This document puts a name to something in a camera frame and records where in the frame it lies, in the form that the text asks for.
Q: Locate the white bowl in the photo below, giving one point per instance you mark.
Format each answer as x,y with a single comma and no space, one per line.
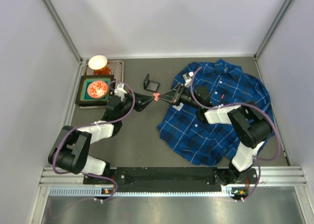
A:
97,62

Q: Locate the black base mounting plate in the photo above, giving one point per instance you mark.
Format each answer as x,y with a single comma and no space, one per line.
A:
178,179

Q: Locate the blue plaid button shirt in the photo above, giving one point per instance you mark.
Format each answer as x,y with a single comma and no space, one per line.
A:
207,143

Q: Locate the red maple leaf brooch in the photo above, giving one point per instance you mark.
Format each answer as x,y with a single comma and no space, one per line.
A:
156,96

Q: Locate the red patterned bowl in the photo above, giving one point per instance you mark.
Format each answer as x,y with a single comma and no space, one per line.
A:
97,89

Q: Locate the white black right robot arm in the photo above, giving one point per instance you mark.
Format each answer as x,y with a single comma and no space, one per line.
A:
250,125

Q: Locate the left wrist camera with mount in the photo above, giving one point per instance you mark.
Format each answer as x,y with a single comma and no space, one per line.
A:
119,90

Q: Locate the small black open box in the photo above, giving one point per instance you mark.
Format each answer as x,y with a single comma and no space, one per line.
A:
150,85

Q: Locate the silver metal tray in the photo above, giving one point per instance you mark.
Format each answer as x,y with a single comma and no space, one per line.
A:
117,69

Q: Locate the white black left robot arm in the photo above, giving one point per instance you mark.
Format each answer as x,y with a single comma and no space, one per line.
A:
70,151

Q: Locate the black square tray green liner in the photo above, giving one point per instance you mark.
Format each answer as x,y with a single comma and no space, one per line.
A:
83,99

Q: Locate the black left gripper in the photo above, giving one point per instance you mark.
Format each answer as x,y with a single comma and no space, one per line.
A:
137,102

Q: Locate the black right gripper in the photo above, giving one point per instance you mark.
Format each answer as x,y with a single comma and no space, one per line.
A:
178,94

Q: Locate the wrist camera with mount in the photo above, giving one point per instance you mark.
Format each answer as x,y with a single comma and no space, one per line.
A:
119,90
188,79

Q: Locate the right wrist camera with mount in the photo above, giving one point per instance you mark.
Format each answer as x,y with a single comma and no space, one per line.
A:
188,79

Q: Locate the aluminium front frame rail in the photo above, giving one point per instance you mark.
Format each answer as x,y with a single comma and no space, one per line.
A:
83,185

